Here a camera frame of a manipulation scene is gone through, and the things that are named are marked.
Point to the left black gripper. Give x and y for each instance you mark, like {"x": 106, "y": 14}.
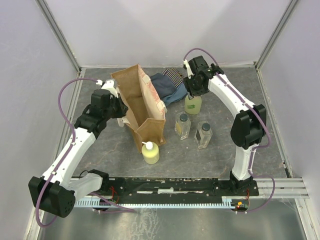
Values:
{"x": 123, "y": 108}

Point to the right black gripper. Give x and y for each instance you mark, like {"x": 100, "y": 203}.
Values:
{"x": 187, "y": 82}

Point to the green bottle with pump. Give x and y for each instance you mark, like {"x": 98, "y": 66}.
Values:
{"x": 192, "y": 105}

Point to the brown canvas bag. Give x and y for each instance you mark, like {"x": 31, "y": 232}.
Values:
{"x": 146, "y": 115}

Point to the clear bottle yellow label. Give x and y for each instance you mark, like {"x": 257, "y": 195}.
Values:
{"x": 182, "y": 125}

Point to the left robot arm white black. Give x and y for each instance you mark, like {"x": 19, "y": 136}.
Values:
{"x": 54, "y": 192}

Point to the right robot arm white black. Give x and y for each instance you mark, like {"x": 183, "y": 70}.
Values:
{"x": 249, "y": 125}

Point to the light blue folded cloth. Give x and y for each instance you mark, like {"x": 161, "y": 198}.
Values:
{"x": 179, "y": 94}

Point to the striped folded cloth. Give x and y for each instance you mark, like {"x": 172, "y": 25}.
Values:
{"x": 175, "y": 76}

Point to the dark blue folded cloth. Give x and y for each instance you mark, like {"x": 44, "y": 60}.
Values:
{"x": 163, "y": 85}

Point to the clear bottle black label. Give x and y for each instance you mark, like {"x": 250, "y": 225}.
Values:
{"x": 203, "y": 134}

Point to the yellow bottle white cap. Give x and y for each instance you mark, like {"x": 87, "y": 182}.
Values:
{"x": 150, "y": 152}

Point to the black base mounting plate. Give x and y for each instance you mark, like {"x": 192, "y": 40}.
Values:
{"x": 165, "y": 191}

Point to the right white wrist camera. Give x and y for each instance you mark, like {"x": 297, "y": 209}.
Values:
{"x": 188, "y": 68}

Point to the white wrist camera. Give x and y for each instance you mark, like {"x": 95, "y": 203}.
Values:
{"x": 110, "y": 85}
{"x": 188, "y": 68}

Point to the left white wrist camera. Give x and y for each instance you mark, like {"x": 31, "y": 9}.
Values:
{"x": 110, "y": 85}

